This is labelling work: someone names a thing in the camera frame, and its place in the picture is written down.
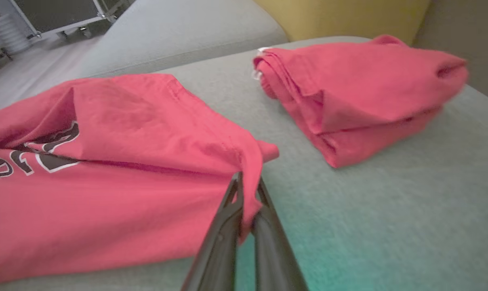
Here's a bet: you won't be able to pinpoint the beige partition behind sofa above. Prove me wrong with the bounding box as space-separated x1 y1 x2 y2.
413 0 488 105

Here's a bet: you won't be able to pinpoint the large yellow sofa back cushion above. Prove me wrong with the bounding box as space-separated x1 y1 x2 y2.
254 0 431 46

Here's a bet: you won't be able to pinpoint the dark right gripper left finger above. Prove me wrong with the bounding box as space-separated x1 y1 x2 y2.
181 172 244 291

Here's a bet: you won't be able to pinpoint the grey sofa seat cushion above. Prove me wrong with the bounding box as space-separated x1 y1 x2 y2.
66 0 289 78

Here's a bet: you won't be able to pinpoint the red shorts with white stripe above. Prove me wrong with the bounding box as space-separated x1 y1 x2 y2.
252 34 469 168

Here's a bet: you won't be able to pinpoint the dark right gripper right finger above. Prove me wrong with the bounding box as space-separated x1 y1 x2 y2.
252 178 309 291

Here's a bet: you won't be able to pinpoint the wide grey sofa chaise cushion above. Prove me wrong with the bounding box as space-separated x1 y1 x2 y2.
0 36 488 291

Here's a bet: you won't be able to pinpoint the red jersey with black lettering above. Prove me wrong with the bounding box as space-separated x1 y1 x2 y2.
0 73 280 285

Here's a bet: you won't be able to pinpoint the black wheeled flight case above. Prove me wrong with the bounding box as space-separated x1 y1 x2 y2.
8 0 133 41

